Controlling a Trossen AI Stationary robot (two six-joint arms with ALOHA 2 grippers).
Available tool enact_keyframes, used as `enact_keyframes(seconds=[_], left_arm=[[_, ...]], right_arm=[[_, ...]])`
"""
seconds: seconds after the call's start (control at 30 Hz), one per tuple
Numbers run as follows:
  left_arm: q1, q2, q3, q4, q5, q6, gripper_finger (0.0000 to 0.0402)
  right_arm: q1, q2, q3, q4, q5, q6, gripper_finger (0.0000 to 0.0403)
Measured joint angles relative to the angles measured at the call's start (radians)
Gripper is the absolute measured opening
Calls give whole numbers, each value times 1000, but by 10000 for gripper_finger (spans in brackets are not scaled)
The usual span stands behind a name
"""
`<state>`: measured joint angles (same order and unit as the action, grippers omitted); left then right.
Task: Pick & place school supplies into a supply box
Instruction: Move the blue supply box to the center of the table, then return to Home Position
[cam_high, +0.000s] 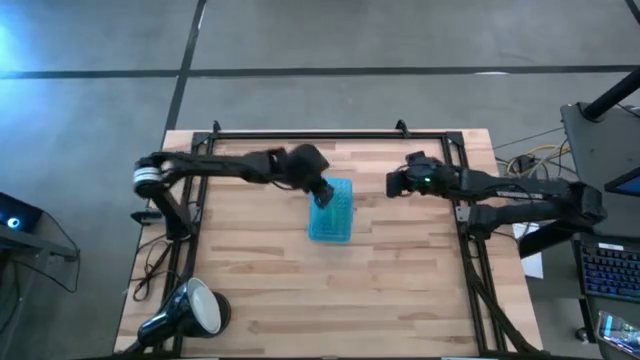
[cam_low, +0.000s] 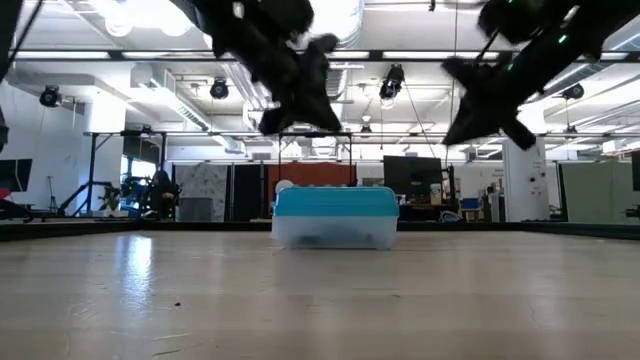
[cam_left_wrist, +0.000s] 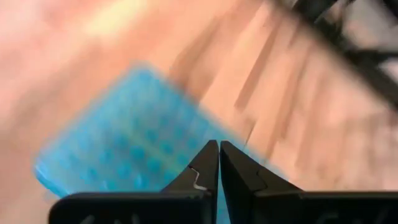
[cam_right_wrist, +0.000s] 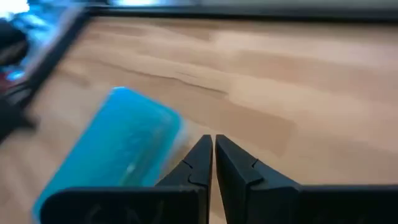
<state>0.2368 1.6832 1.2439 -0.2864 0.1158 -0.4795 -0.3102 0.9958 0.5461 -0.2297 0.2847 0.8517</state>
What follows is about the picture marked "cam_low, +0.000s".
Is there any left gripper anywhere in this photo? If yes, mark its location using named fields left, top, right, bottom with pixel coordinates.
left=238, top=28, right=345, bottom=136

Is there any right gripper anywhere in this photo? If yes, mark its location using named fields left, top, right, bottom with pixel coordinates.
left=441, top=56, right=540, bottom=152

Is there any blue plastic box lid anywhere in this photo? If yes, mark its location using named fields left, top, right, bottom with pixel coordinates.
left=273, top=185, right=401, bottom=219

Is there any clear plastic supply box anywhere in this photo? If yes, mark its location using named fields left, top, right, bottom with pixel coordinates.
left=270, top=214, right=400, bottom=251

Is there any orange partition panel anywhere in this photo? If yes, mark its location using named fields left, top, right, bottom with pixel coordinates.
left=266, top=161, right=357, bottom=201

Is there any white square column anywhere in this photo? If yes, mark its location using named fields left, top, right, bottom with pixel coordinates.
left=501, top=135, right=551, bottom=223

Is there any large black monitor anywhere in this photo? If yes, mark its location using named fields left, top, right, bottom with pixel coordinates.
left=382, top=155, right=445, bottom=204

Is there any marbled grey partition panel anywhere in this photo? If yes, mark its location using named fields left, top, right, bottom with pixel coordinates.
left=173, top=163, right=229, bottom=222

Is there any pale green partition panel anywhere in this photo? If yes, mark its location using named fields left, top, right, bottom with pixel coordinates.
left=557, top=161, right=637, bottom=224

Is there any grey waste bin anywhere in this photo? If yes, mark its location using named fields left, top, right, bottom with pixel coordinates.
left=177, top=196, right=215, bottom=223

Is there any person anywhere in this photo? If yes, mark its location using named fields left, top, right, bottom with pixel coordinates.
left=147, top=169, right=182, bottom=221

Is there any black monitor with red corner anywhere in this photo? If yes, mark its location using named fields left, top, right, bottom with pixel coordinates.
left=0, top=158, right=34, bottom=194

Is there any black hanging ceiling camera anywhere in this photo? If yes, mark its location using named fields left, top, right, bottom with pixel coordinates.
left=378, top=63, right=406, bottom=101
left=38, top=85, right=63, bottom=108
left=209, top=77, right=231, bottom=101
left=561, top=82, right=586, bottom=101

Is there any silver ceiling air duct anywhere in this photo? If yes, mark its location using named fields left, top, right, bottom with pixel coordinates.
left=309, top=0, right=366, bottom=49

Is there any black overhead frame beam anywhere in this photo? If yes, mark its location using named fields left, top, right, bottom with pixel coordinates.
left=0, top=48, right=640, bottom=63

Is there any black table edge rail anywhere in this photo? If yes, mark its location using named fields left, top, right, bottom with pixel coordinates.
left=0, top=218, right=640, bottom=243

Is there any black metal frame stand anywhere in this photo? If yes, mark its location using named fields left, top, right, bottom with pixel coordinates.
left=57, top=129, right=169, bottom=217

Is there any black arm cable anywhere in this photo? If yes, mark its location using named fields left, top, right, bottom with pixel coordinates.
left=7, top=0, right=45, bottom=66

